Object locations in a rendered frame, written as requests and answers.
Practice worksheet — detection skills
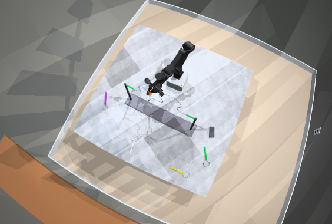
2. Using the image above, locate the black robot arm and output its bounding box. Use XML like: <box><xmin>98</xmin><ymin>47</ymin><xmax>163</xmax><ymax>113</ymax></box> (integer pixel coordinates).
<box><xmin>153</xmin><ymin>41</ymin><xmax>195</xmax><ymax>93</ymax></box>

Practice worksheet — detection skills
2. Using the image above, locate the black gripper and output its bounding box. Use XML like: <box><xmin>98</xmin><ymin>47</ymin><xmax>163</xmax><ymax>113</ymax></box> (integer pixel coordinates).
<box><xmin>144</xmin><ymin>77</ymin><xmax>164</xmax><ymax>97</ymax></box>

